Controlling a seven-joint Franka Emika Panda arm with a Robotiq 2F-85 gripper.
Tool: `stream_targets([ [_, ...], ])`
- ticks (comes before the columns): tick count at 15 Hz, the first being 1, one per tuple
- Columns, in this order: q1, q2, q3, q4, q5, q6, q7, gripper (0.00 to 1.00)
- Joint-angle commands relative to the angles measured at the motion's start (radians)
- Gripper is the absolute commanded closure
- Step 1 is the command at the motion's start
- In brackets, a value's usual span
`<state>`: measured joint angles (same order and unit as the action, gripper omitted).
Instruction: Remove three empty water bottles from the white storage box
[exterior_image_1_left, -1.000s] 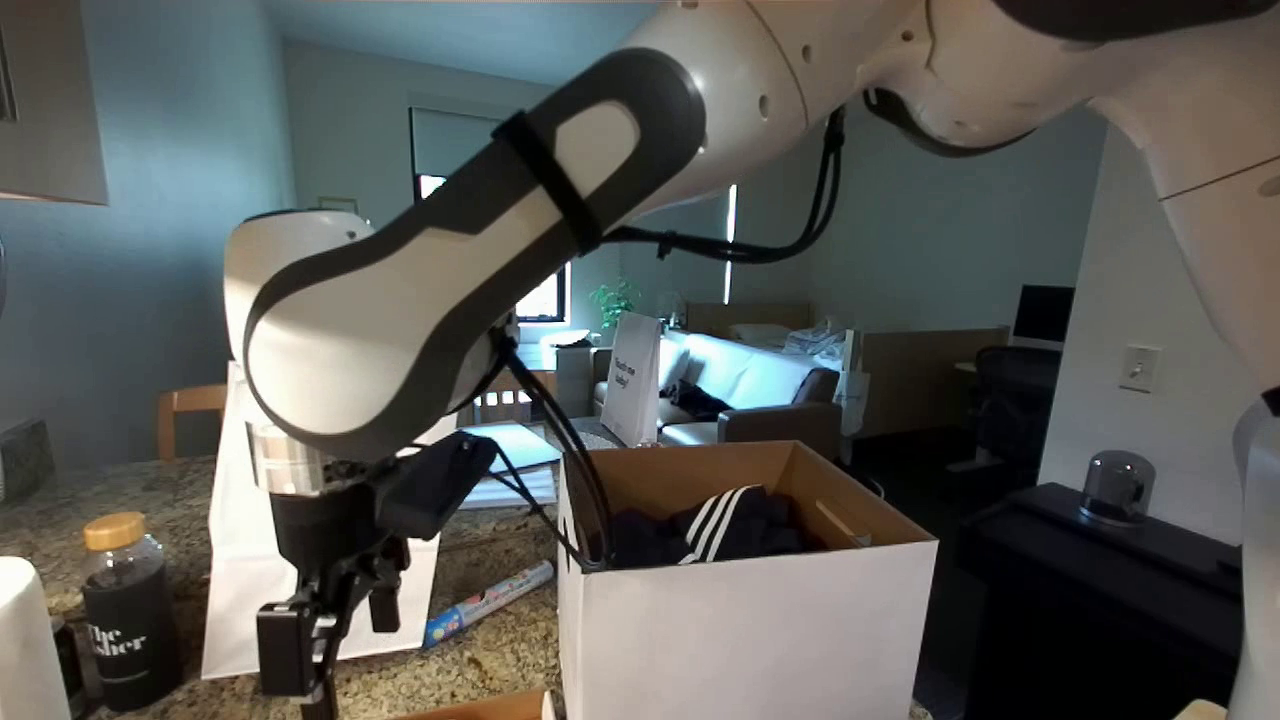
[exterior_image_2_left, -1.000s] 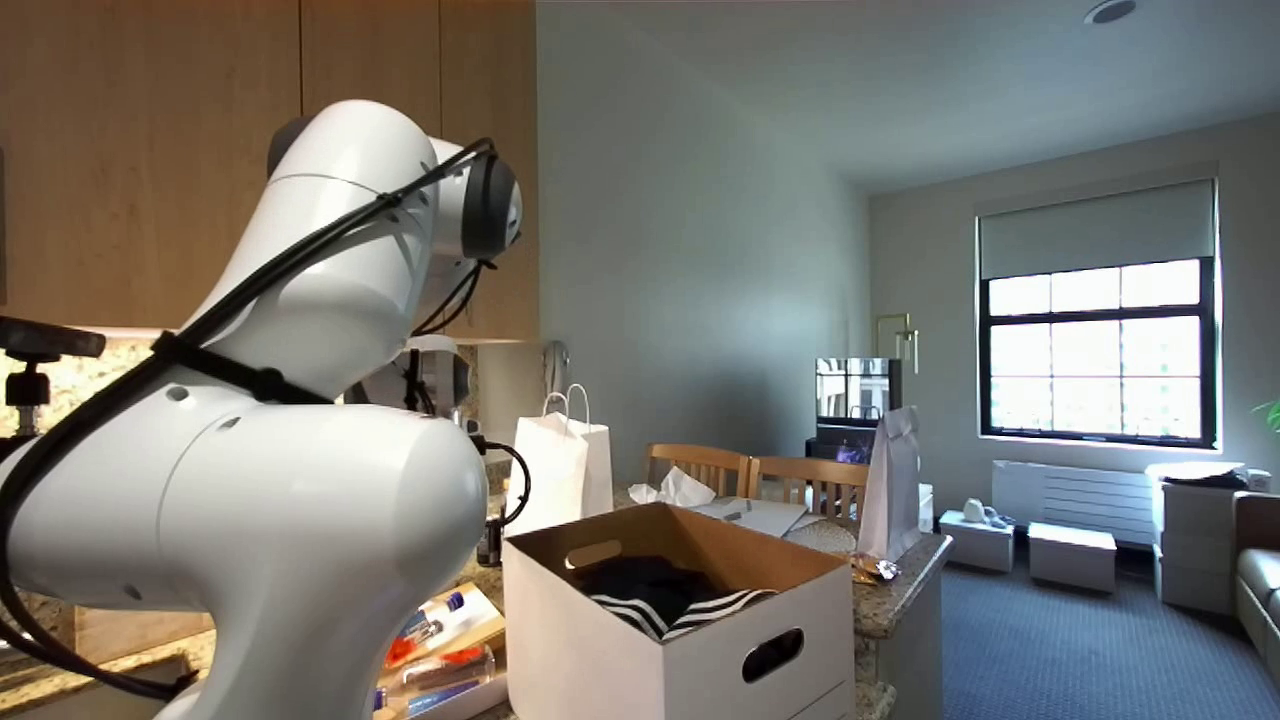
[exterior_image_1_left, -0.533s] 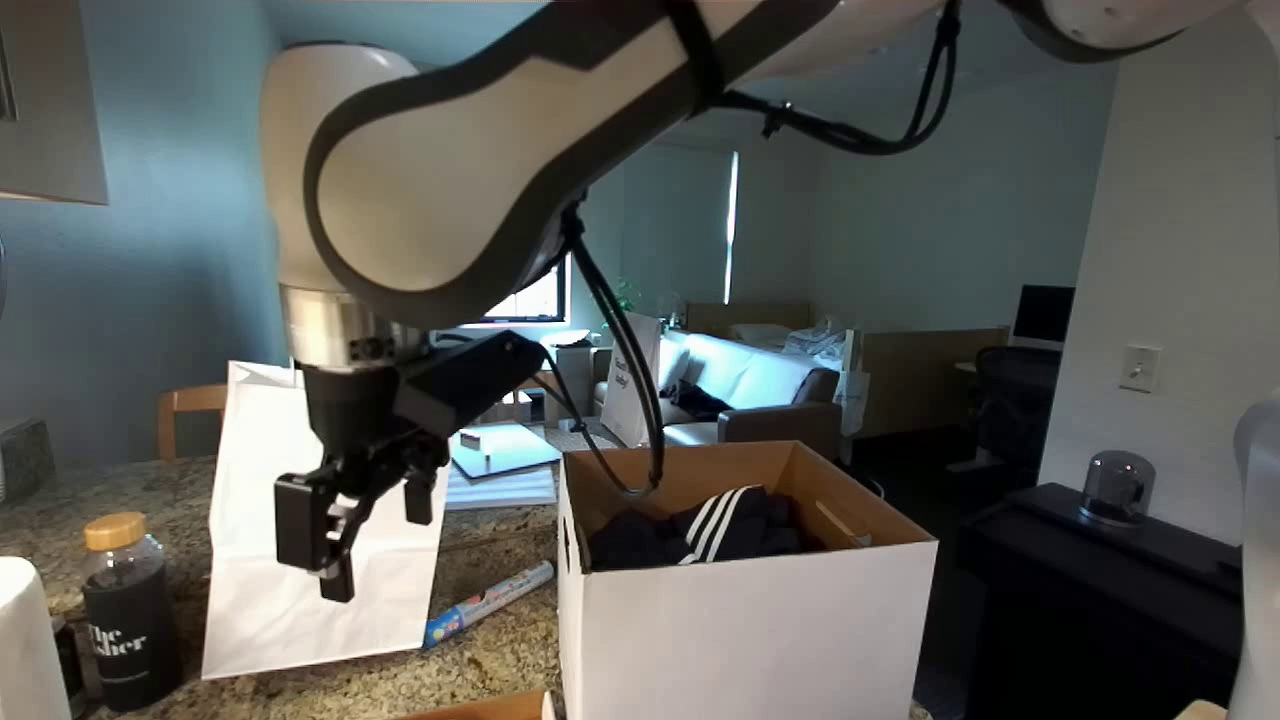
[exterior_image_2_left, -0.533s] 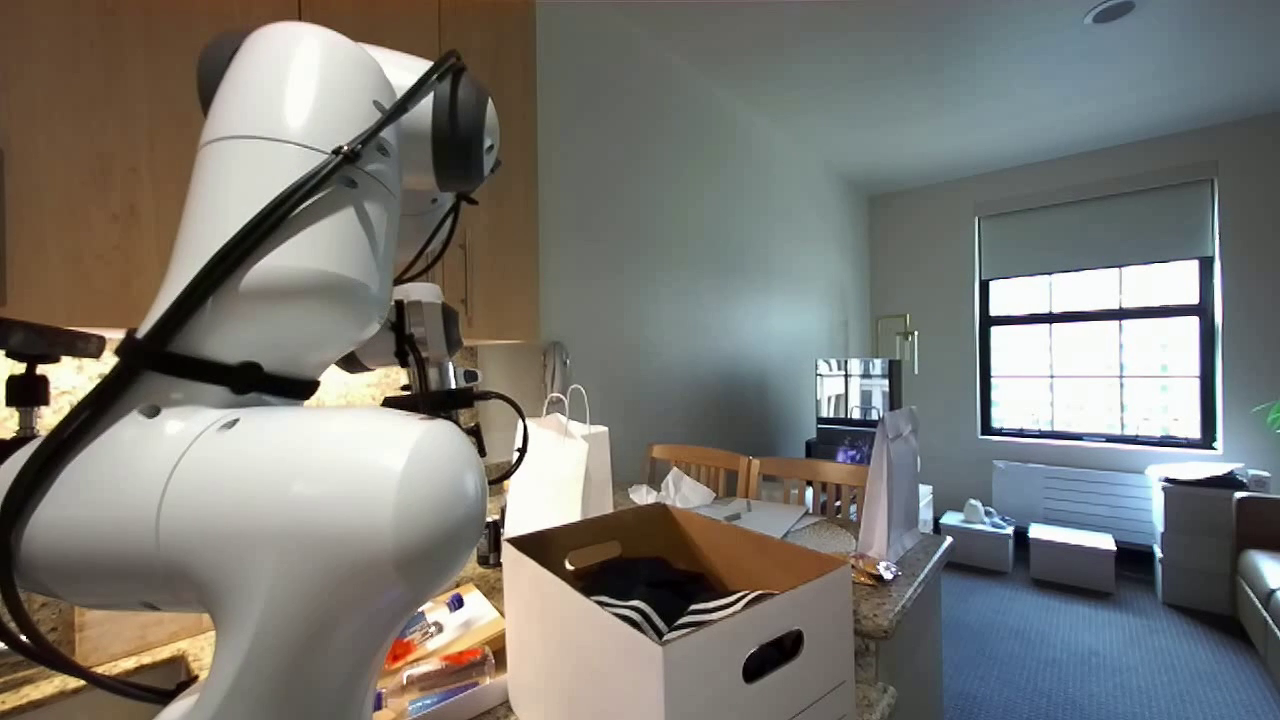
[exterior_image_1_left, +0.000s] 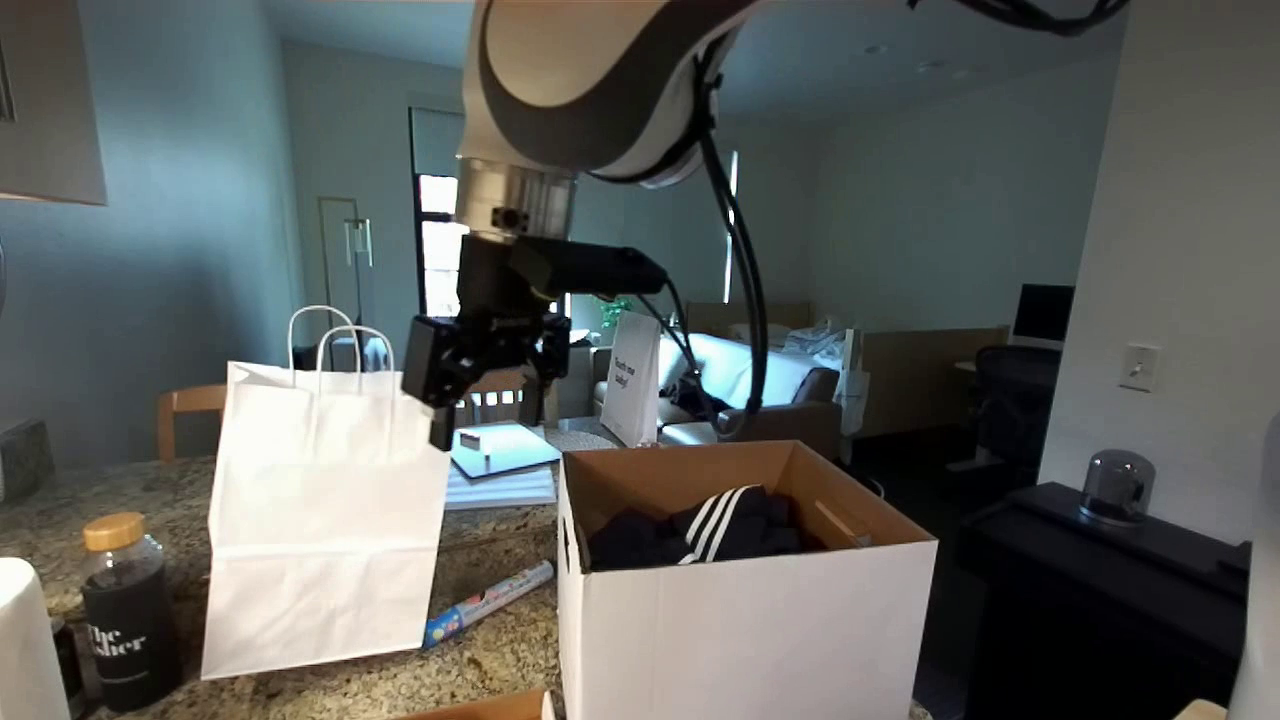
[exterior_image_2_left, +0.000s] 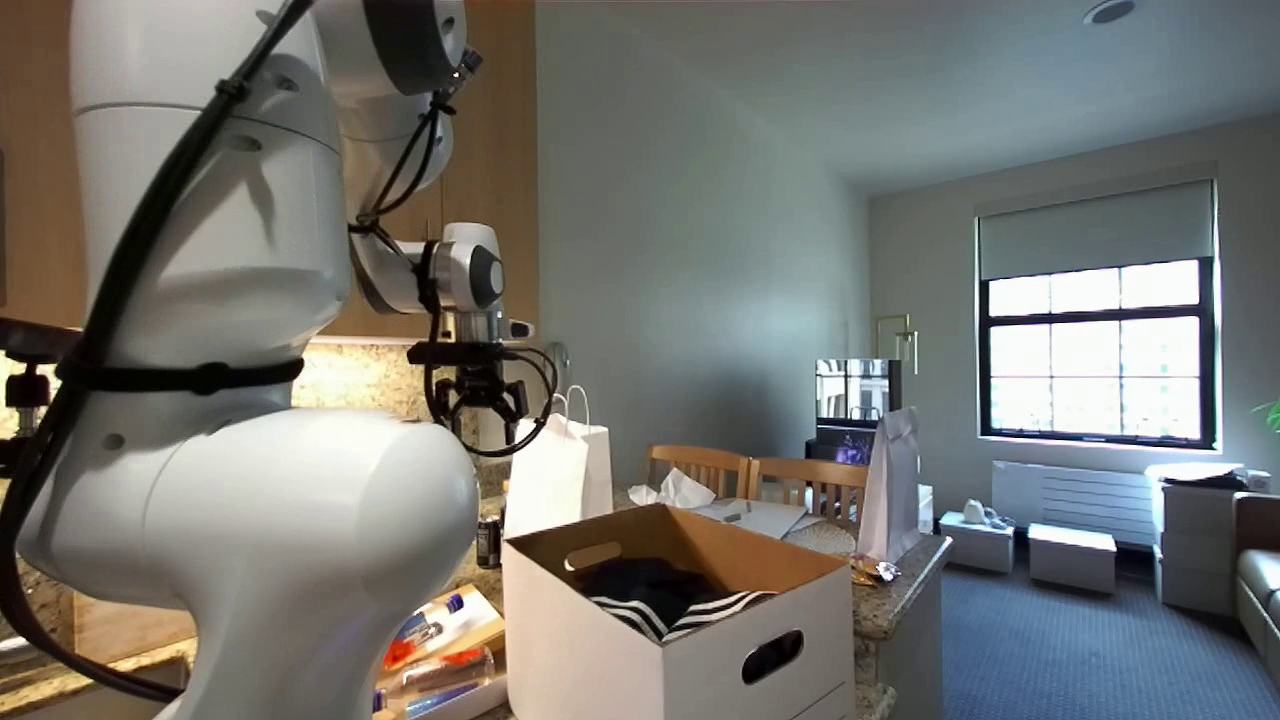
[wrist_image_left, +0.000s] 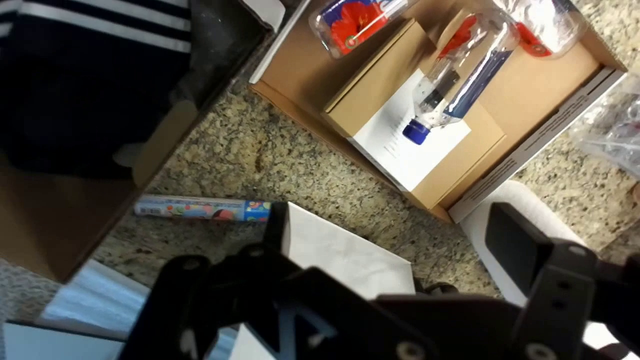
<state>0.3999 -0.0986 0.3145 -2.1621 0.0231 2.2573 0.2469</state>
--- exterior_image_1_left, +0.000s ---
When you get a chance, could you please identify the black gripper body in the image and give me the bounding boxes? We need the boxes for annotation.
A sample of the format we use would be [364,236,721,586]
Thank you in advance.
[399,236,576,406]

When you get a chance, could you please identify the white cardboard storage box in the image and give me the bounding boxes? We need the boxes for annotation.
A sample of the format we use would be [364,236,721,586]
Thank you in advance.
[553,436,944,720]

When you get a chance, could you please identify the wooden chair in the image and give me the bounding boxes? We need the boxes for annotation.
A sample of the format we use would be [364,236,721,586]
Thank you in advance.
[157,379,233,465]
[455,373,532,430]

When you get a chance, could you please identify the light blue folder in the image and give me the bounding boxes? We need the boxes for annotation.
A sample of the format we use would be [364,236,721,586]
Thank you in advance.
[447,421,565,485]

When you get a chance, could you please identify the tall narrow white bag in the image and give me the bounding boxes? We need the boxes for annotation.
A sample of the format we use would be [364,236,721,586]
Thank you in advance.
[596,312,668,452]

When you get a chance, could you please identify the black framed window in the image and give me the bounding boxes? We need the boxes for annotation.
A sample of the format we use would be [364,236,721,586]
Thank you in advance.
[412,171,472,327]

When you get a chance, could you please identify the green plant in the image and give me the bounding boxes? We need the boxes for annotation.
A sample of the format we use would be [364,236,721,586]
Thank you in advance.
[591,291,640,334]

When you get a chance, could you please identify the white roller blind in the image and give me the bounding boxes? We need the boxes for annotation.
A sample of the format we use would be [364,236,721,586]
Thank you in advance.
[407,108,466,182]

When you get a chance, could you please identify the black white striped sandal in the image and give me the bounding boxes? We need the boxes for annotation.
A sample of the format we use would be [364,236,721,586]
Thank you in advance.
[675,480,771,570]

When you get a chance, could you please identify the wooden cutting board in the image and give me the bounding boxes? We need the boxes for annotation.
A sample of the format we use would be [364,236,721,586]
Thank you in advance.
[395,688,553,720]

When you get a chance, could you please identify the dark jar with wooden lid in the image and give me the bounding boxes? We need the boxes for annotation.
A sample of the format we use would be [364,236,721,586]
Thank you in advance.
[72,510,176,717]

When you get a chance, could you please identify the black office chair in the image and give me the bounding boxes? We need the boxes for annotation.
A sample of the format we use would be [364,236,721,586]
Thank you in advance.
[967,338,1065,491]

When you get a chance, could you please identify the white rounded container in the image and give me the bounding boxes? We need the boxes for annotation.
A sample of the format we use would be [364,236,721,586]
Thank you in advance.
[0,554,72,720]

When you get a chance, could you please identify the dark monitor screen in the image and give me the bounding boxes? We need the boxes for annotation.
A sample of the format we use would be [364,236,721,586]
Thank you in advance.
[1011,281,1081,347]

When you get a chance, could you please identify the glass dome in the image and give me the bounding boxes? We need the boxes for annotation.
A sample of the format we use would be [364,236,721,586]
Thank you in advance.
[1077,448,1158,528]

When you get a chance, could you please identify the black low cabinet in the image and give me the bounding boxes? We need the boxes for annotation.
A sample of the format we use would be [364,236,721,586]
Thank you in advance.
[956,480,1255,720]

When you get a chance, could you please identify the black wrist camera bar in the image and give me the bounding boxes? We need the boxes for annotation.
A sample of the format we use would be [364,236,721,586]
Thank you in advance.
[511,236,673,300]

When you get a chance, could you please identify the thin metal frame stand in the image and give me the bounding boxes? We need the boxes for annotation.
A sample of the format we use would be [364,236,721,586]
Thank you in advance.
[316,195,381,355]

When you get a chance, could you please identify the white paper bag with handles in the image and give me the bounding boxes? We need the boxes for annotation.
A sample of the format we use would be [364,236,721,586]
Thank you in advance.
[194,300,460,684]

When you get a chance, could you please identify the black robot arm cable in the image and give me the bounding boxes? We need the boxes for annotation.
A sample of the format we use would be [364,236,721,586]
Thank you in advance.
[635,33,1137,443]

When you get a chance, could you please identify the wooden wall cabinets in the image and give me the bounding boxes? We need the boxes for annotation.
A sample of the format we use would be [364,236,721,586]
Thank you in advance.
[0,0,107,213]

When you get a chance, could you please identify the white wall outlet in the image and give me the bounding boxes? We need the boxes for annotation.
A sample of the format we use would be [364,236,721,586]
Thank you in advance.
[1115,338,1165,395]

